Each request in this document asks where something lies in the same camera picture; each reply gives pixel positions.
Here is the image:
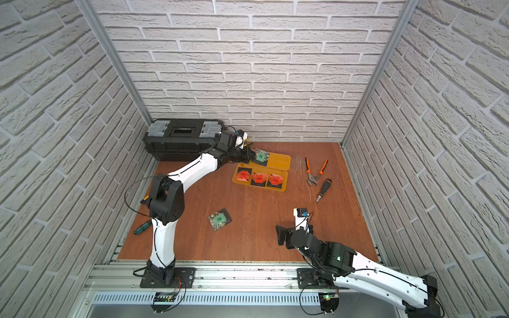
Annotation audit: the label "green tea bag front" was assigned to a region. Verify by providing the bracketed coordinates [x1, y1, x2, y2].
[252, 149, 270, 166]

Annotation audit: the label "green tea bag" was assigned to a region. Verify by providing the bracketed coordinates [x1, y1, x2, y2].
[208, 208, 232, 231]
[252, 149, 270, 166]

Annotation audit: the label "red tea bag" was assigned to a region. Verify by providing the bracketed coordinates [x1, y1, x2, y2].
[267, 174, 284, 189]
[233, 167, 252, 184]
[251, 172, 267, 187]

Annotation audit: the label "red tea bag front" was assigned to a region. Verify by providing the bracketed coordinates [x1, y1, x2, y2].
[251, 172, 267, 187]

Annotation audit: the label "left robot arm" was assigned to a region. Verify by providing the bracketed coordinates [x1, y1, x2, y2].
[146, 130, 254, 285]

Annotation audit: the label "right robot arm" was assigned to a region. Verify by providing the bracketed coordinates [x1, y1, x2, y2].
[276, 225, 445, 317]

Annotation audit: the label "yellow wooden two-tier shelf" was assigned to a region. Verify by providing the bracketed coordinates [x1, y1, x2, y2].
[231, 152, 291, 192]

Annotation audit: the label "black orange ratchet screwdriver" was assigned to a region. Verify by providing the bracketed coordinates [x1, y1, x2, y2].
[316, 178, 332, 203]

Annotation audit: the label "right controller board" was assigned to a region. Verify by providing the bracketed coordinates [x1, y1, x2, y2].
[318, 293, 339, 314]

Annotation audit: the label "controller board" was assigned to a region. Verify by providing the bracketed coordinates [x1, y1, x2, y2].
[318, 293, 339, 314]
[151, 292, 180, 313]

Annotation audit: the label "black plastic toolbox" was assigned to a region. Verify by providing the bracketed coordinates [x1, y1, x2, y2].
[143, 119, 223, 162]

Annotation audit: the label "left controller board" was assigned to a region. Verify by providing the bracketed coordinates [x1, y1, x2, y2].
[151, 292, 180, 313]

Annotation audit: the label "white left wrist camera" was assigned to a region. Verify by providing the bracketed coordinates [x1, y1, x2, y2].
[234, 130, 248, 149]

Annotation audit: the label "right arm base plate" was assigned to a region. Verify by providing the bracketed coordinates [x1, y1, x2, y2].
[296, 267, 354, 289]

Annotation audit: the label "orange handled groove pliers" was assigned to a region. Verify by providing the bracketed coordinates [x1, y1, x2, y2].
[304, 156, 330, 187]

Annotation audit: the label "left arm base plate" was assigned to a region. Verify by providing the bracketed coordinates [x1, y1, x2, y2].
[140, 267, 196, 289]

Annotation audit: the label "green handled screwdriver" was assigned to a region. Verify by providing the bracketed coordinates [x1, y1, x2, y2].
[133, 221, 152, 235]

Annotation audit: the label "aluminium front rail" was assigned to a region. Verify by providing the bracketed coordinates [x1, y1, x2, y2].
[81, 260, 410, 295]

